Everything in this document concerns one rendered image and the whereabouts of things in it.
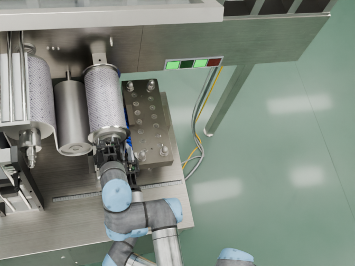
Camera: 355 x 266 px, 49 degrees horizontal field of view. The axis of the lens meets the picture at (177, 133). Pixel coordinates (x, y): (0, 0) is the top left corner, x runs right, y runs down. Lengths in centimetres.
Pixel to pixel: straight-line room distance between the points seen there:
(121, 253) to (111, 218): 38
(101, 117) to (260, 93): 201
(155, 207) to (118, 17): 58
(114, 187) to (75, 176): 68
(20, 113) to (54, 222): 58
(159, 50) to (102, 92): 30
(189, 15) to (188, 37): 75
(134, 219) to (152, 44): 69
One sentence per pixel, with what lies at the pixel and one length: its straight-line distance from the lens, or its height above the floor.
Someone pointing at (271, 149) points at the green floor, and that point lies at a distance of 297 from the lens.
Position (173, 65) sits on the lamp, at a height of 119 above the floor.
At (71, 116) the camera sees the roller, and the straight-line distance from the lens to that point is 143.
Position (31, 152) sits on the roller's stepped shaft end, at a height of 135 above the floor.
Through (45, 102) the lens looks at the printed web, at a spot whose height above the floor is 138.
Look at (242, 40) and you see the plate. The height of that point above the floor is 132.
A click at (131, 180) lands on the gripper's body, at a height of 116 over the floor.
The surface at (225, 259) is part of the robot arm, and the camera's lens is 142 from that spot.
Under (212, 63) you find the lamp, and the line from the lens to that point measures 169.
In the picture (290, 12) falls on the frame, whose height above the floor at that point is 146.
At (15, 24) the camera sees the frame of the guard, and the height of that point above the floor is 194.
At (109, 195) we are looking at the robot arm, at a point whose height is 151.
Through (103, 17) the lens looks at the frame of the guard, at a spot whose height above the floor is 194.
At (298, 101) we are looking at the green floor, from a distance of 328.
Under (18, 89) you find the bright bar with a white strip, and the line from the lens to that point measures 127.
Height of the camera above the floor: 250
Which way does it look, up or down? 63 degrees down
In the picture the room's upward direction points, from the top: 21 degrees clockwise
